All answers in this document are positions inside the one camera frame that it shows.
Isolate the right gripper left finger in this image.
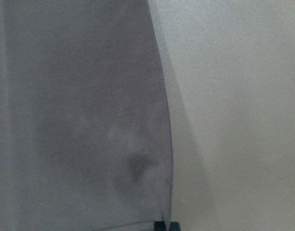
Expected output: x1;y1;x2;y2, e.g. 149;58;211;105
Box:
154;221;166;231

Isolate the dark brown t-shirt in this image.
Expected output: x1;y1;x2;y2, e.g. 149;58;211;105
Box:
0;0;172;231

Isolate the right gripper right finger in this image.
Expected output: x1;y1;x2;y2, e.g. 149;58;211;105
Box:
169;221;180;231

